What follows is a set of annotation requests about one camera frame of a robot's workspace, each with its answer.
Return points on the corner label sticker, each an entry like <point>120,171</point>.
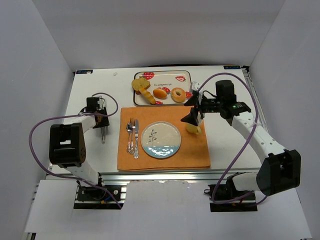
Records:
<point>84,71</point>
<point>231,67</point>

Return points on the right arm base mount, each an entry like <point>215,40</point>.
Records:
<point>227,191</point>

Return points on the strawberry print tray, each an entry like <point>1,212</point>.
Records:
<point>167,80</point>

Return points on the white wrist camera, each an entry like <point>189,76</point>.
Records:
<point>101,103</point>
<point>194,87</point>

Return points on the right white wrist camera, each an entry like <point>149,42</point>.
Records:
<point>194,87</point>

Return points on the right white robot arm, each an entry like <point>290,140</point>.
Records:
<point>280,168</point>

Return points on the left corner label sticker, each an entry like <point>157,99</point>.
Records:
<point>84,71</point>

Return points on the round orange bun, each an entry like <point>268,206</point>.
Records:
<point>159,93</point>

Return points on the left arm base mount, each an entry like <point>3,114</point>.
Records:
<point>90,198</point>

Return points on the sliced loaf bread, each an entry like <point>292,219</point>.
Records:
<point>140,82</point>

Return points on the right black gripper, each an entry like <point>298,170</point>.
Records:
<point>197,110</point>

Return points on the long baguette roll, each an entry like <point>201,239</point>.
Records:
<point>147,95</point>

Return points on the yellow mug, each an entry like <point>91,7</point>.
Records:
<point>193,129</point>

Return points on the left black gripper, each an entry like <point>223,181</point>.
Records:
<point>102,122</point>

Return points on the ceramic plate with plant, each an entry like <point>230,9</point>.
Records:
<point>161,140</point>

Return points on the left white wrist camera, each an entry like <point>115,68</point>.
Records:
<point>101,103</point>

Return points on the silver fork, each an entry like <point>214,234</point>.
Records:
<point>132,125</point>

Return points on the sugared bagel donut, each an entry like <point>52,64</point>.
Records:
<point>178,95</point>

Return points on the silver table knife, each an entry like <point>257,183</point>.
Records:
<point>136,148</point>

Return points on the silver spoon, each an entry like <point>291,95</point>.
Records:
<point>129,130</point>

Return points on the orange cloth placemat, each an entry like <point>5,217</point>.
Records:
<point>193,153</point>

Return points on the right corner label sticker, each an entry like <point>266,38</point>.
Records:
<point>231,67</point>

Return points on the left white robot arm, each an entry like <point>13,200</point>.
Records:
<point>67,147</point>

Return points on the metal serving tongs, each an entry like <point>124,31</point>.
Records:
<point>103,134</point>

